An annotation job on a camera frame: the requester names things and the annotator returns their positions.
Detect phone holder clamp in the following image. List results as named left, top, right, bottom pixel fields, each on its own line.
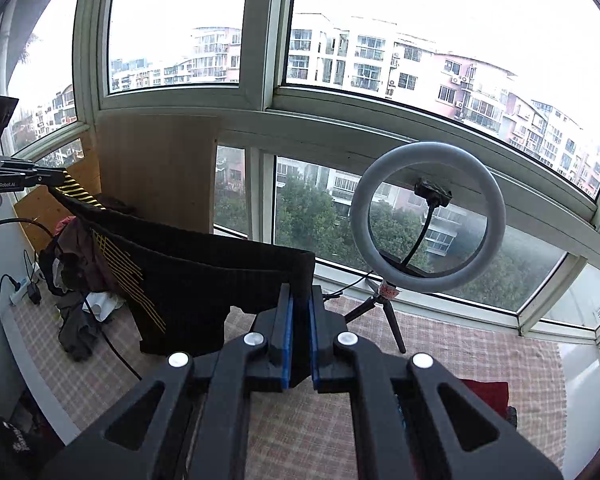
left=413, top=179, right=452, bottom=209

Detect pink plaid cloth mat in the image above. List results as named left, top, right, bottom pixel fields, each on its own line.
left=2, top=296, right=567, bottom=479

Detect large wooden board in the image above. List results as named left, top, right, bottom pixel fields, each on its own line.
left=95, top=110, right=222, bottom=233

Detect white ring light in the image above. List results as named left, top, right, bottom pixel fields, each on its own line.
left=350, top=142, right=506, bottom=292

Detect small pine wood board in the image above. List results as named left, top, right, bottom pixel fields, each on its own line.
left=15, top=153, right=102, bottom=252

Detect black cable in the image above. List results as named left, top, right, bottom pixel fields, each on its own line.
left=0, top=218, right=144, bottom=382

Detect white power strip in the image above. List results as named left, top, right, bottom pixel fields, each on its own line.
left=9, top=278, right=42, bottom=306

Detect pile of dark clothes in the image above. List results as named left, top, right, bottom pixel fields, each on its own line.
left=38, top=214, right=125, bottom=362

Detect black garment yellow stripes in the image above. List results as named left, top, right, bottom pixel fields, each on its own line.
left=49, top=171, right=316, bottom=357

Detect red cloth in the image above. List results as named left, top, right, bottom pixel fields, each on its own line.
left=462, top=379, right=509, bottom=418

